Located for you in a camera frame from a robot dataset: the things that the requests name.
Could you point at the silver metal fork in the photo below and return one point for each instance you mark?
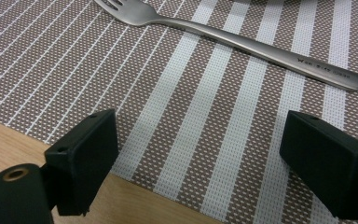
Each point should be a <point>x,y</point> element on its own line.
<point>230,37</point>

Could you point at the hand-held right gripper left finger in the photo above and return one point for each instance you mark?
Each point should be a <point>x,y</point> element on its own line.
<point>84,161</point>

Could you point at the brown white striped woven placemat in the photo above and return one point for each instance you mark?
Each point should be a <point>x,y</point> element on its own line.
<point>199,109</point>

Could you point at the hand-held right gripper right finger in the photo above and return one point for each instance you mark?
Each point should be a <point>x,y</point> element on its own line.
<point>329,165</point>

